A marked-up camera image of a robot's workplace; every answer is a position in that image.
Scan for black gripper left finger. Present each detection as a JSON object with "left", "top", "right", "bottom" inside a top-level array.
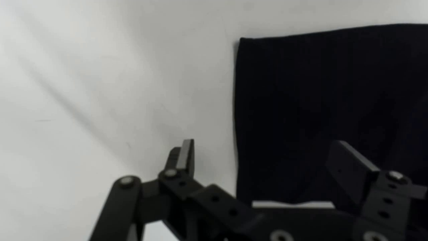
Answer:
[{"left": 88, "top": 138, "right": 255, "bottom": 241}]

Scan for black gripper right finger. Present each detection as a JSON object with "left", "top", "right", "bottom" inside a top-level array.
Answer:
[{"left": 325, "top": 139, "right": 428, "bottom": 241}]

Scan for black shirt white Mila print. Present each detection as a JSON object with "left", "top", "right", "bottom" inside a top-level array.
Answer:
[{"left": 233, "top": 24, "right": 428, "bottom": 206}]

